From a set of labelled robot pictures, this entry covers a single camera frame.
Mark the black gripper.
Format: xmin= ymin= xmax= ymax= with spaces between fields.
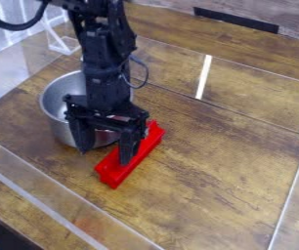
xmin=62 ymin=69 xmax=149 ymax=166

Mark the red rectangular block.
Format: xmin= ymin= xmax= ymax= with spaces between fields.
xmin=94 ymin=120 xmax=165 ymax=189

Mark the silver metal pot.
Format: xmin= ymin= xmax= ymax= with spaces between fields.
xmin=38 ymin=69 xmax=126 ymax=149

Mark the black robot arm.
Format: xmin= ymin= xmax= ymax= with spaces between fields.
xmin=42 ymin=0 xmax=149 ymax=165

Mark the clear acrylic front panel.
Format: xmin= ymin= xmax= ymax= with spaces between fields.
xmin=0 ymin=145 xmax=164 ymax=250

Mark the clear acrylic stand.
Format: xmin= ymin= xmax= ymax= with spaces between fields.
xmin=42 ymin=12 xmax=81 ymax=56

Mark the black strip on table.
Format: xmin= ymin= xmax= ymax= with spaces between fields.
xmin=193 ymin=7 xmax=278 ymax=34

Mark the black cable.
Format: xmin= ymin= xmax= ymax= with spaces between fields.
xmin=0 ymin=0 xmax=52 ymax=32

